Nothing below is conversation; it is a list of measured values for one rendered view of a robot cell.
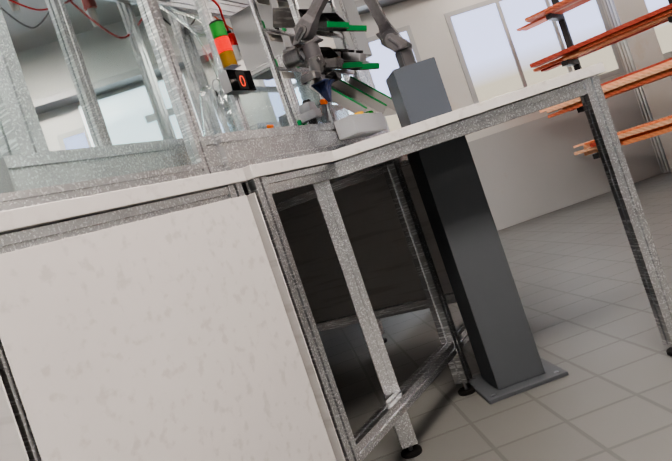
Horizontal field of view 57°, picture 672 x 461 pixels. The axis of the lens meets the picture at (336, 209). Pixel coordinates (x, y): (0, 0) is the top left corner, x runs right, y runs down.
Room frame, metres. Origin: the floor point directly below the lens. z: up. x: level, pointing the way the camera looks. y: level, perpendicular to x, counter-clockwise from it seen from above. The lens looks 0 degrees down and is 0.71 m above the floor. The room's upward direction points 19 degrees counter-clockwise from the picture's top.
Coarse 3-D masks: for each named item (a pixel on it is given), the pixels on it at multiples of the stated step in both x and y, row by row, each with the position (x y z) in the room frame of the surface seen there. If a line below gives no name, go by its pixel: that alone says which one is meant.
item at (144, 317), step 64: (128, 192) 1.08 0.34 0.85; (192, 192) 1.22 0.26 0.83; (0, 256) 0.87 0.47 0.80; (64, 256) 0.95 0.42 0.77; (128, 256) 1.04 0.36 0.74; (192, 256) 1.16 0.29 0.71; (256, 256) 1.32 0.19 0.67; (0, 320) 0.84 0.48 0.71; (64, 320) 0.92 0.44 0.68; (128, 320) 1.01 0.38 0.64; (192, 320) 1.12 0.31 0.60; (256, 320) 1.26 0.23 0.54; (0, 384) 0.83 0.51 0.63; (64, 384) 0.89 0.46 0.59; (128, 384) 0.98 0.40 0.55; (192, 384) 1.08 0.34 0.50; (256, 384) 1.21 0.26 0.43; (0, 448) 0.86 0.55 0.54; (64, 448) 0.86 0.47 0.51; (128, 448) 0.95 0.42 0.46; (192, 448) 1.04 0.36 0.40; (256, 448) 1.16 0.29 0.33; (320, 448) 1.31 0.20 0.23
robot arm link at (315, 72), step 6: (312, 60) 2.05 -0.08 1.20; (318, 60) 2.05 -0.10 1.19; (306, 66) 2.07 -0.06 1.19; (312, 66) 2.06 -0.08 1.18; (318, 66) 2.05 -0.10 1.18; (312, 72) 1.99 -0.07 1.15; (318, 72) 2.01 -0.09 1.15; (324, 72) 2.06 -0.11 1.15; (336, 72) 2.12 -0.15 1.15; (300, 78) 2.01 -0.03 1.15; (306, 78) 2.00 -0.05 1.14; (312, 78) 1.99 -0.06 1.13; (330, 78) 2.12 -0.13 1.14; (336, 78) 2.15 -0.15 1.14
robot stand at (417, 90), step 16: (416, 64) 1.92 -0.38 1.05; (432, 64) 1.92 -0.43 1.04; (400, 80) 1.91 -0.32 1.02; (416, 80) 1.91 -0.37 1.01; (432, 80) 1.92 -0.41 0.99; (400, 96) 1.92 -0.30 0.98; (416, 96) 1.91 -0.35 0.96; (432, 96) 1.92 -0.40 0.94; (400, 112) 1.99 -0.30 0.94; (416, 112) 1.91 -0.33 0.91; (432, 112) 1.92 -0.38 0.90
